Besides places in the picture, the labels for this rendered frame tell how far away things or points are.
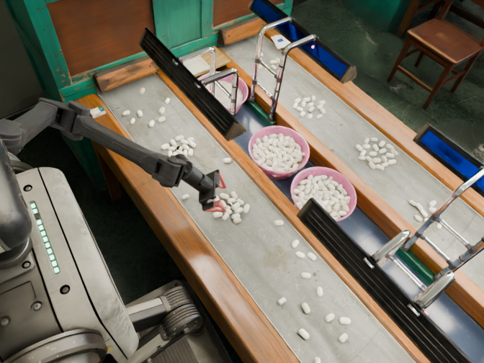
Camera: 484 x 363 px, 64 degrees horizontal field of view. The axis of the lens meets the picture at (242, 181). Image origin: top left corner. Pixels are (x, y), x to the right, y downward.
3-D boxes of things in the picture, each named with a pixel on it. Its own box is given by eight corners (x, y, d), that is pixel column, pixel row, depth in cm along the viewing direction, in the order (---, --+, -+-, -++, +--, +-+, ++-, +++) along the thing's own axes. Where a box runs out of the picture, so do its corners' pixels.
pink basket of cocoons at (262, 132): (287, 196, 166) (292, 183, 158) (235, 167, 173) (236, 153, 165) (315, 156, 180) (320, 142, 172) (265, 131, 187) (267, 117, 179)
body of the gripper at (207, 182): (202, 205, 128) (186, 195, 123) (202, 180, 134) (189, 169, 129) (217, 198, 125) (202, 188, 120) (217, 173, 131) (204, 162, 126)
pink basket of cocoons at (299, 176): (317, 245, 153) (323, 233, 146) (274, 198, 165) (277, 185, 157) (362, 212, 164) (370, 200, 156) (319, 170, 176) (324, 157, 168)
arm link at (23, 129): (35, 119, 128) (42, 91, 125) (78, 133, 131) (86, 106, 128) (-33, 167, 87) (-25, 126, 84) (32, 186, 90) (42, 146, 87)
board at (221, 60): (175, 85, 188) (175, 83, 187) (159, 68, 194) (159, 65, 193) (230, 63, 201) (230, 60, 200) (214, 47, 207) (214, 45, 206)
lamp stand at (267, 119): (270, 130, 188) (287, 50, 152) (245, 105, 196) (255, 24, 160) (299, 114, 195) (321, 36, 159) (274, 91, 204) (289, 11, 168)
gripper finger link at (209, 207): (217, 220, 132) (199, 209, 126) (217, 202, 137) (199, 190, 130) (232, 214, 129) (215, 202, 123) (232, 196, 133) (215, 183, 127)
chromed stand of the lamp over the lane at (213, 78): (200, 166, 172) (200, 86, 136) (176, 137, 180) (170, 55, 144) (235, 148, 179) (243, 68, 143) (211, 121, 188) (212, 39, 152)
